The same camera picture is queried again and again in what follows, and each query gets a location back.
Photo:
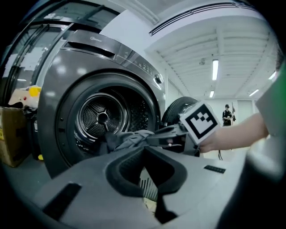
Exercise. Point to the pale green laundry basket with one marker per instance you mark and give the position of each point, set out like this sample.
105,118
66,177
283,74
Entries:
148,185

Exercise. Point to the grey clothing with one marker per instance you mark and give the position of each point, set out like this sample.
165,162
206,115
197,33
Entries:
125,139

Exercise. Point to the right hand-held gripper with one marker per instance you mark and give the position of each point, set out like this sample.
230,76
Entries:
201,121

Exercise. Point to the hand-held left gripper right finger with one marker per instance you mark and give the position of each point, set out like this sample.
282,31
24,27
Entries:
201,179

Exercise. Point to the person's right forearm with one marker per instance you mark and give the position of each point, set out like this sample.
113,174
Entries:
234,132

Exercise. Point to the round black washing machine door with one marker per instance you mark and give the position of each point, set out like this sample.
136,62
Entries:
172,111

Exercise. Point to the black washing machine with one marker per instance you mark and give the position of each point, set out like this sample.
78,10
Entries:
58,71

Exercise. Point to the brown cardboard box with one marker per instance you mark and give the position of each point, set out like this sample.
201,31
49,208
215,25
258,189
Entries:
11,138

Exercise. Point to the cream clothes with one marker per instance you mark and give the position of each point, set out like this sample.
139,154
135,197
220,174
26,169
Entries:
148,204

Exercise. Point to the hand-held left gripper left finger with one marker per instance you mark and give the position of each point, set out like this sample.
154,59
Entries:
78,190

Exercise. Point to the ceiling tube light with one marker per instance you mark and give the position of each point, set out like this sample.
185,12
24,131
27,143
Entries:
254,92
215,69

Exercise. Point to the black framed glass partition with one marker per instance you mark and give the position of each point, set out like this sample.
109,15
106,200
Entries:
26,56

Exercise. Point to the linear ceiling air vent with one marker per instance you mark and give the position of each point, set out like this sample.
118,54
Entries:
190,15

